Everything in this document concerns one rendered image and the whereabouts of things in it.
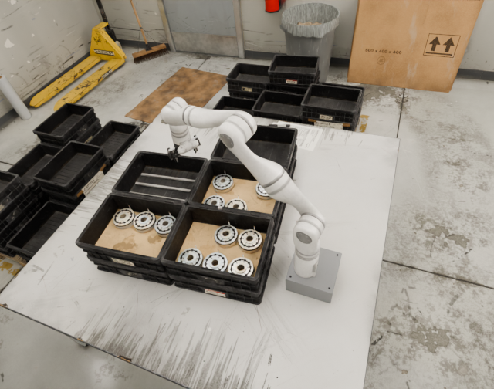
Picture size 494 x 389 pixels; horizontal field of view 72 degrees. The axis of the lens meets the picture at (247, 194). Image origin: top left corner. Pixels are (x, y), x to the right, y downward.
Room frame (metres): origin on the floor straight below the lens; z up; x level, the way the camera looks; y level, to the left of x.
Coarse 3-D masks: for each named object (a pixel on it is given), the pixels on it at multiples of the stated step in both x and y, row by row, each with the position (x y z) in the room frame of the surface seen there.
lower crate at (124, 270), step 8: (96, 264) 0.87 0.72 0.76; (104, 264) 0.86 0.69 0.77; (112, 264) 0.82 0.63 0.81; (112, 272) 0.84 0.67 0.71; (120, 272) 0.83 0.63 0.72; (128, 272) 0.81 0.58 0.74; (136, 272) 0.79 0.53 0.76; (144, 272) 0.78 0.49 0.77; (152, 272) 0.75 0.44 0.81; (152, 280) 0.77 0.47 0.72; (160, 280) 0.76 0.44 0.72; (168, 280) 0.74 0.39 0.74
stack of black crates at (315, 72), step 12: (276, 60) 2.89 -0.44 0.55; (288, 60) 2.85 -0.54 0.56; (300, 60) 2.81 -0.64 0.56; (312, 60) 2.77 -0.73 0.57; (276, 72) 2.60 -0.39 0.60; (288, 72) 2.57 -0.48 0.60; (300, 72) 2.73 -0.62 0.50; (312, 72) 2.70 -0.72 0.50; (276, 84) 2.61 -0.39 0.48; (288, 84) 2.58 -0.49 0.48; (300, 84) 2.53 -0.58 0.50
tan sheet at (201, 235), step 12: (192, 228) 0.94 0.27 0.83; (204, 228) 0.93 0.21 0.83; (216, 228) 0.92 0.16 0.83; (192, 240) 0.87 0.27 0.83; (204, 240) 0.86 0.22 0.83; (264, 240) 0.82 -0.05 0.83; (180, 252) 0.82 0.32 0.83; (204, 252) 0.80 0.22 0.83; (228, 252) 0.78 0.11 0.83; (240, 252) 0.78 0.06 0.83; (216, 264) 0.74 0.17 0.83; (228, 264) 0.73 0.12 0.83
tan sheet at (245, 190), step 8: (240, 184) 1.17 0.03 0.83; (248, 184) 1.16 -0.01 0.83; (256, 184) 1.15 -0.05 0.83; (208, 192) 1.15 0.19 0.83; (216, 192) 1.14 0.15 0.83; (232, 192) 1.12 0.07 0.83; (240, 192) 1.12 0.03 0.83; (248, 192) 1.11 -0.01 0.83; (248, 200) 1.06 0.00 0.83; (256, 200) 1.05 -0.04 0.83; (264, 200) 1.04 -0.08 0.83; (272, 200) 1.04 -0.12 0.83; (248, 208) 1.01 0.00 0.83; (256, 208) 1.00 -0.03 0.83; (264, 208) 0.99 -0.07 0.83; (272, 208) 0.99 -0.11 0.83
